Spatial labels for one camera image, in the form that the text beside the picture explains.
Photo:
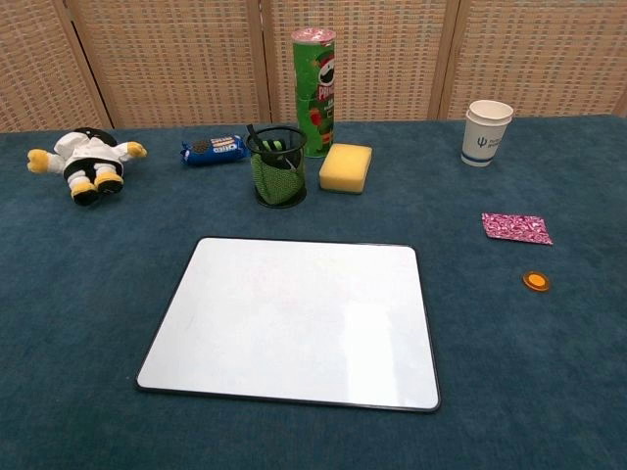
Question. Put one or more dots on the pink patterned packet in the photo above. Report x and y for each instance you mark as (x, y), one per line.
(516, 228)

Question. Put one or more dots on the small orange disc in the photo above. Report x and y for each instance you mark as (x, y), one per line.
(536, 281)

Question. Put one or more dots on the yellow sponge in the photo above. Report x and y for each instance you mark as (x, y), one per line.
(345, 169)

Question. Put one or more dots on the black mesh pen holder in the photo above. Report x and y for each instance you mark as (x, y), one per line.
(299, 147)

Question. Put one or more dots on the black marker pen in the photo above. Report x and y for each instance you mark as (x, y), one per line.
(252, 131)

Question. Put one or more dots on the blue Oreo cookie pack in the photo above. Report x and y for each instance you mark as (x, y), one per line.
(213, 151)

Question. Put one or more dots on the green Pringles can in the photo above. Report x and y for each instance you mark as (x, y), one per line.
(316, 98)

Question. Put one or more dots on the white paper cup blue logo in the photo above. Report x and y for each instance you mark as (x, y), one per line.
(482, 144)

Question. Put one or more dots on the blue table cloth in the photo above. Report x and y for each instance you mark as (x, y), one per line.
(98, 294)

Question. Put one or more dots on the woven bamboo folding screen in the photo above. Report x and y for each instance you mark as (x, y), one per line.
(171, 59)

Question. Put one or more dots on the black white plush penguin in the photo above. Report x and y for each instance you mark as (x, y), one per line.
(90, 159)

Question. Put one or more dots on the white board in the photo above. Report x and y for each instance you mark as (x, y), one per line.
(294, 318)

